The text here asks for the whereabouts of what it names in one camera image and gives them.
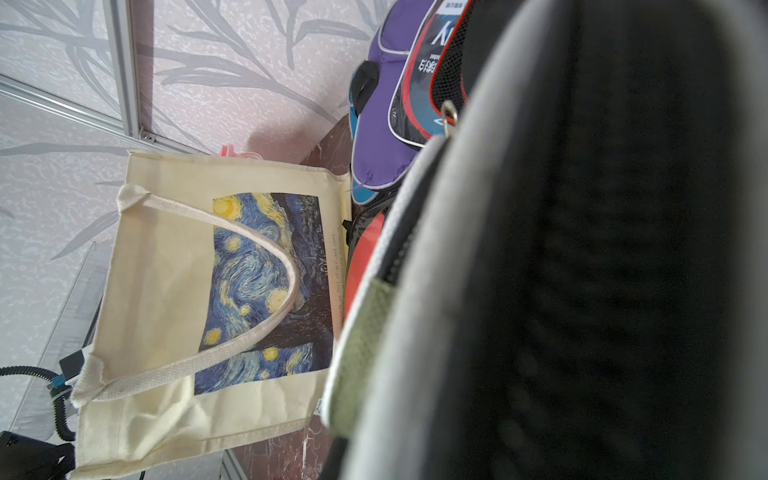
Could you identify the clear case red paddle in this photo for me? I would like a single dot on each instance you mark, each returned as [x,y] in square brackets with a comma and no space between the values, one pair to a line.
[362,235]

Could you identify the blue paddle case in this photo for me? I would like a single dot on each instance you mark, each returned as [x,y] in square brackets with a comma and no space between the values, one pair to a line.
[360,195]

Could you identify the canvas tote bag starry print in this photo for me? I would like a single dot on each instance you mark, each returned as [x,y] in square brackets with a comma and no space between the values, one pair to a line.
[222,306]

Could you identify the clear paddle case teal paddle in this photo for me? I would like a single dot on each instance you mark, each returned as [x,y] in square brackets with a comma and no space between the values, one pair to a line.
[413,116]

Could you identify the green paddle case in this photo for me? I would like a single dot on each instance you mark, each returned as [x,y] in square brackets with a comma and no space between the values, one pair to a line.
[576,285]

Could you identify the red trimmed paddle case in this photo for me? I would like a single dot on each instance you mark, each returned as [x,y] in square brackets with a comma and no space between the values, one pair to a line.
[456,66]

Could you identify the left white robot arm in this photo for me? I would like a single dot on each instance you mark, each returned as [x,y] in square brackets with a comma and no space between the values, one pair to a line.
[40,444]

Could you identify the pink bucket with lid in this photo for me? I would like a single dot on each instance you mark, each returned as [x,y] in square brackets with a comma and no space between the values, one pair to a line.
[229,151]

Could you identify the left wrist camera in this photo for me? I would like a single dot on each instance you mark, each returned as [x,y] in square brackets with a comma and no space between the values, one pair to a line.
[71,367]

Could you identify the aluminium cage frame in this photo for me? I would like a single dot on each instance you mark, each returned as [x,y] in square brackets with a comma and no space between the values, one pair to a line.
[77,60]

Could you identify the clear plastic wall tray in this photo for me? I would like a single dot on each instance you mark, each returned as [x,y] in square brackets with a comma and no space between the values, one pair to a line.
[73,329]

